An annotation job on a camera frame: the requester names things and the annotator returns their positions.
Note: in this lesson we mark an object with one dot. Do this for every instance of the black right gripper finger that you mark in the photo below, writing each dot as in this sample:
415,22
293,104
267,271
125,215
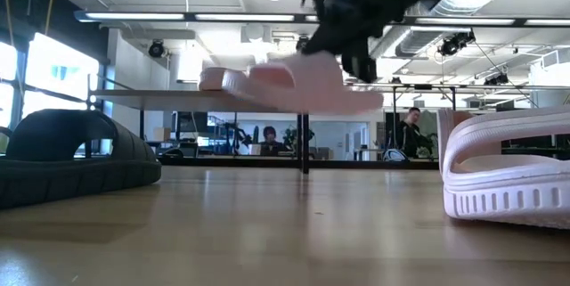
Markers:
361,67
318,44

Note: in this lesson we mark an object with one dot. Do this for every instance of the black rubber slide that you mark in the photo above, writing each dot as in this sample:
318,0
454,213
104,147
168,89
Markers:
89,174

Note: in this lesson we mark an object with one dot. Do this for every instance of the wooden shelf with black legs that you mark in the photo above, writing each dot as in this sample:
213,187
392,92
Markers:
178,100

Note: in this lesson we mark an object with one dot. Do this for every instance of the black ceiling spot lamp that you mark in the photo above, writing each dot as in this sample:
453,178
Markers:
302,44
454,43
157,49

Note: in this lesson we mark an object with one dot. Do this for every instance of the black beam with light strips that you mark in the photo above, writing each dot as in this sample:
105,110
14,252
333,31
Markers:
191,17

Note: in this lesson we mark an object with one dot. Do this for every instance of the person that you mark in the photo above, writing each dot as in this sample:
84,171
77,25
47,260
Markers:
409,136
270,145

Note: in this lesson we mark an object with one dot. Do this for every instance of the black aluminium rig frame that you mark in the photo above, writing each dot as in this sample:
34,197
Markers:
356,164

